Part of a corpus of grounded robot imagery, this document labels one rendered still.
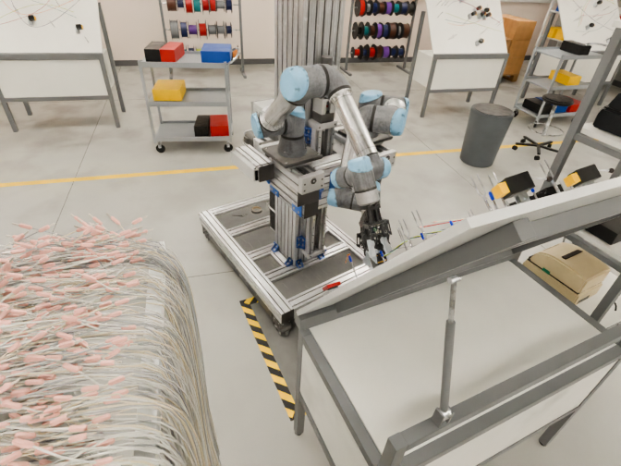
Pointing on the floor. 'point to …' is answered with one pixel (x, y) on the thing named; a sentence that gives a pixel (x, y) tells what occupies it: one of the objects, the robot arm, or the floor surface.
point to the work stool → (548, 120)
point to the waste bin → (485, 133)
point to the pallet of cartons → (517, 42)
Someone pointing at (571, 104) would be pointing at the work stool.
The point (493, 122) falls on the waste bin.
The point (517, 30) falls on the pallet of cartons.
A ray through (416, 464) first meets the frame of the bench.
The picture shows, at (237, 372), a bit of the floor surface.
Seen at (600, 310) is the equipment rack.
